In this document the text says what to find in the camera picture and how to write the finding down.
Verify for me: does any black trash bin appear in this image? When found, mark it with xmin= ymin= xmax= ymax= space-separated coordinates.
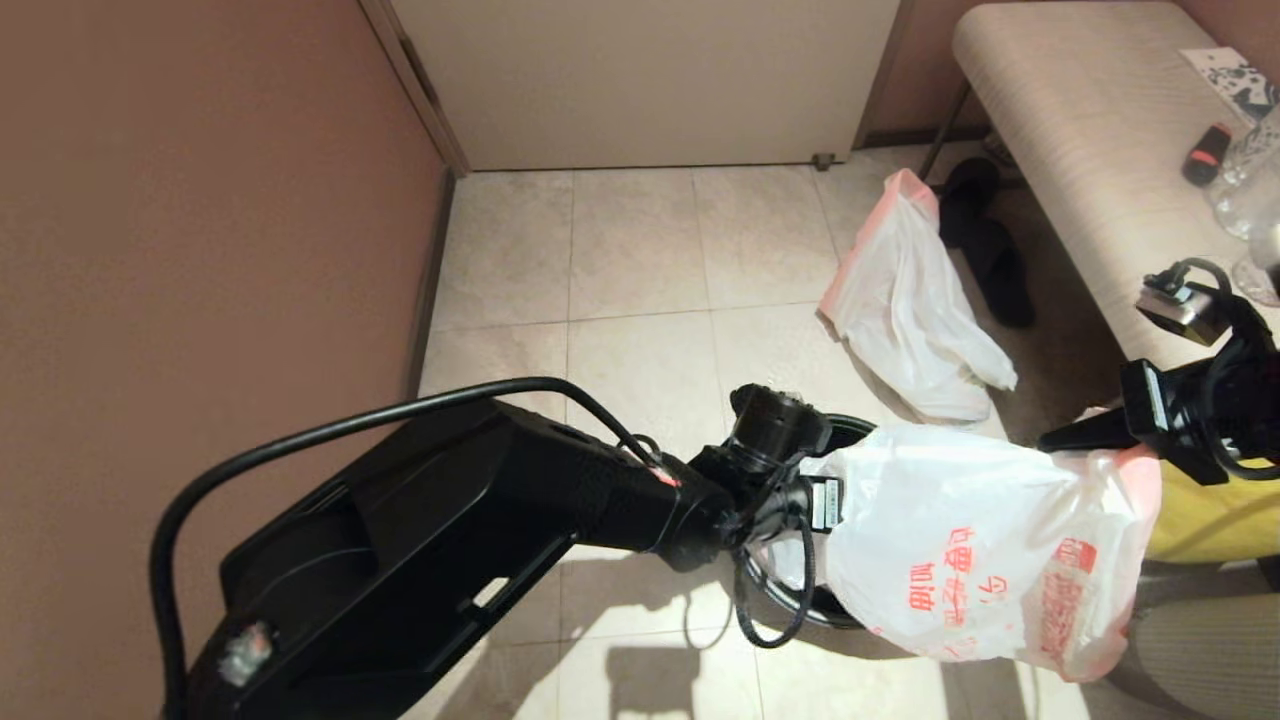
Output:
xmin=738 ymin=413 xmax=879 ymax=633

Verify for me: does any red printed plastic bag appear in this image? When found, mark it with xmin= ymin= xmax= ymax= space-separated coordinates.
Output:
xmin=798 ymin=422 xmax=1164 ymax=685

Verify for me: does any white plastic bag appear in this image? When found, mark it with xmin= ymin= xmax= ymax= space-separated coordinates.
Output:
xmin=820 ymin=168 xmax=1019 ymax=425

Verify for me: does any yellow bag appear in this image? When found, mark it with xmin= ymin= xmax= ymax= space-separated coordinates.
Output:
xmin=1143 ymin=455 xmax=1280 ymax=563

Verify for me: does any small clear glass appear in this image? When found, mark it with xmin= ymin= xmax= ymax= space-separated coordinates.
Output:
xmin=1235 ymin=225 xmax=1280 ymax=308

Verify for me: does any black slipper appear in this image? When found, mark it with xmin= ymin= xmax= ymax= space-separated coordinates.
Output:
xmin=965 ymin=220 xmax=1037 ymax=331
xmin=940 ymin=158 xmax=1001 ymax=251

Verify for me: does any large clear glass jar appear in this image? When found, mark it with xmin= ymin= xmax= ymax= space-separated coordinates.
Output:
xmin=1210 ymin=103 xmax=1280 ymax=241

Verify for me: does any grey ribbed round object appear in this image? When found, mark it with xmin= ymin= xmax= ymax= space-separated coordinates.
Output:
xmin=1125 ymin=590 xmax=1280 ymax=720

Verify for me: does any black red small device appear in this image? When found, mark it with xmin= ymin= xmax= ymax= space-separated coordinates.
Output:
xmin=1182 ymin=122 xmax=1237 ymax=189

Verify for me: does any beige wood grain table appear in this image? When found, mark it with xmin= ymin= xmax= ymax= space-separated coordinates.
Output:
xmin=950 ymin=0 xmax=1280 ymax=367

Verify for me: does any dark metal table leg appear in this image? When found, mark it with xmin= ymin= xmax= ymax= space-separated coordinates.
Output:
xmin=915 ymin=84 xmax=1023 ymax=189

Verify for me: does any blue white booklet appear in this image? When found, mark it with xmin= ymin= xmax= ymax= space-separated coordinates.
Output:
xmin=1180 ymin=45 xmax=1280 ymax=123

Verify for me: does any white door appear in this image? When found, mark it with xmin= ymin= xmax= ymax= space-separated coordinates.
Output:
xmin=390 ymin=0 xmax=903 ymax=173

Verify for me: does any black cylindrical wrist camera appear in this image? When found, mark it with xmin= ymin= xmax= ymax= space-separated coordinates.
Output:
xmin=724 ymin=383 xmax=834 ymax=473

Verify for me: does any black coiled cable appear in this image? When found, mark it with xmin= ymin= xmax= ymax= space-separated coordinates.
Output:
xmin=732 ymin=500 xmax=819 ymax=650

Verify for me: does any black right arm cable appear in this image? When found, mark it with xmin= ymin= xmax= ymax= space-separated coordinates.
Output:
xmin=1150 ymin=257 xmax=1280 ymax=483

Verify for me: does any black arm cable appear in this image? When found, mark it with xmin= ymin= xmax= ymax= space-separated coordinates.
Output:
xmin=1150 ymin=257 xmax=1280 ymax=483
xmin=148 ymin=375 xmax=666 ymax=720

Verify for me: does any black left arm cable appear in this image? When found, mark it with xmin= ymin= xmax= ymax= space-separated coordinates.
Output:
xmin=148 ymin=375 xmax=666 ymax=720

